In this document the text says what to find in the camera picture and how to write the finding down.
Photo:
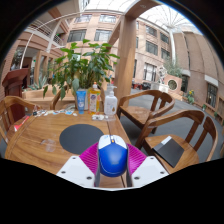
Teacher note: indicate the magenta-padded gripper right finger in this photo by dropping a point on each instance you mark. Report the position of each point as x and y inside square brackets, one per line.
[150, 171]

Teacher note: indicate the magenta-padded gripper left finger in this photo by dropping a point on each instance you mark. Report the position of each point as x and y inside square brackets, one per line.
[75, 171]

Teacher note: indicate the blue and white computer mouse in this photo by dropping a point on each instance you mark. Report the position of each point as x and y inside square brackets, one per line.
[112, 158]

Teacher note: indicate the round dark grey mouse pad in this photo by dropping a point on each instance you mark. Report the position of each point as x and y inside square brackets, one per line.
[78, 138]

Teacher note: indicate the black notebook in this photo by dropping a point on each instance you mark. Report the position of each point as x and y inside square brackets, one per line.
[169, 151]

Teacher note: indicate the wooden armchair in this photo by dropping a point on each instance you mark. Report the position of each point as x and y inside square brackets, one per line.
[55, 98]
[186, 156]
[13, 101]
[140, 113]

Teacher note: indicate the clear bag with white items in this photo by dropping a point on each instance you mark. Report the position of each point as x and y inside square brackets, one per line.
[98, 117]

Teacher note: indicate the row of small stickers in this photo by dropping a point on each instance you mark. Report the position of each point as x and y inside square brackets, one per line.
[50, 112]

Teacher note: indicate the blue squeeze tube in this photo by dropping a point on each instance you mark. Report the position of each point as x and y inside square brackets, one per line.
[81, 101]

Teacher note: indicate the red packet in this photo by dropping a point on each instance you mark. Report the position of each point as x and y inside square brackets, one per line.
[21, 123]

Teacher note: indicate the yellow dish soap bottle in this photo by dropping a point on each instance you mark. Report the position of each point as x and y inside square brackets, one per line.
[94, 100]

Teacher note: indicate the white pump dispenser bottle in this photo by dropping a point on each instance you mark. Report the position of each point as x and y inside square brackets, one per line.
[110, 103]

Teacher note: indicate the long wooden planter box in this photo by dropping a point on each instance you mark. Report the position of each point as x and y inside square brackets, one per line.
[36, 96]

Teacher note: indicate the yellow flowering plant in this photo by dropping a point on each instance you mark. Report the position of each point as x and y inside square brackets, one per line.
[190, 96]

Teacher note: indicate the brick monument with round emblem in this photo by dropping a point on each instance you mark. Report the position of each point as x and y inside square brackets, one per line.
[172, 85]

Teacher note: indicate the dark red wooden lectern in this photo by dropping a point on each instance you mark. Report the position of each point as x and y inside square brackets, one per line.
[15, 81]

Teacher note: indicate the green potted plant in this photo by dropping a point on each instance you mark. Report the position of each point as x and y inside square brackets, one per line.
[81, 61]

